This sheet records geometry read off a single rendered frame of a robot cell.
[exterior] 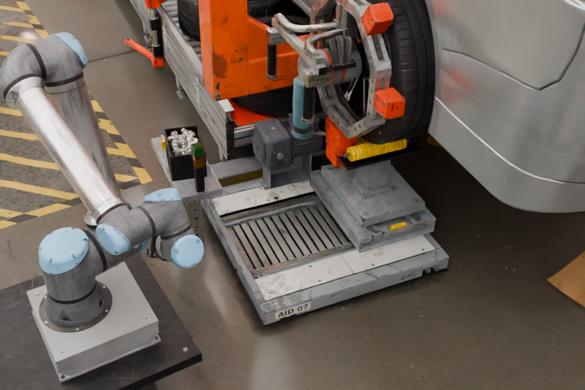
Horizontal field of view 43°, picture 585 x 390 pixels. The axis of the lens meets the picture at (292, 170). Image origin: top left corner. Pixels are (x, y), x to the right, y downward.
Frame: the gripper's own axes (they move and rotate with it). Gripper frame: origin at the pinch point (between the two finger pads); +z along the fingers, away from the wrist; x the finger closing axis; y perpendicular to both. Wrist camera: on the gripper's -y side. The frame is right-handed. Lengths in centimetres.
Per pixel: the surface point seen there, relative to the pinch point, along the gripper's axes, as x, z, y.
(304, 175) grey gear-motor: 98, 84, -13
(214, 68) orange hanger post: 45, 68, -58
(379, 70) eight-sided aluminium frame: 74, -11, -55
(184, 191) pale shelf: 25, 43, -8
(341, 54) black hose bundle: 62, -5, -59
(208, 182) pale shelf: 35, 43, -11
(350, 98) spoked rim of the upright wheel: 92, 35, -47
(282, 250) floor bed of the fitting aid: 77, 59, 18
